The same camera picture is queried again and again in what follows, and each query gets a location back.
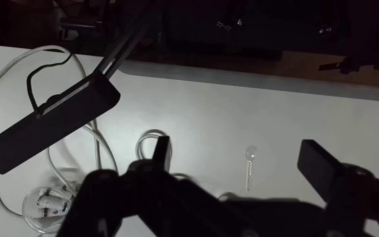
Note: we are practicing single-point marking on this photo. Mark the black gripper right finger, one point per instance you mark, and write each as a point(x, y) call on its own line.
point(348, 192)

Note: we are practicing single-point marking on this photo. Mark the brown cardboard board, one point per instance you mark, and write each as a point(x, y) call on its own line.
point(303, 66)

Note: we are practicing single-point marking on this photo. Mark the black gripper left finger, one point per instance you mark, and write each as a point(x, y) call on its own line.
point(124, 197)

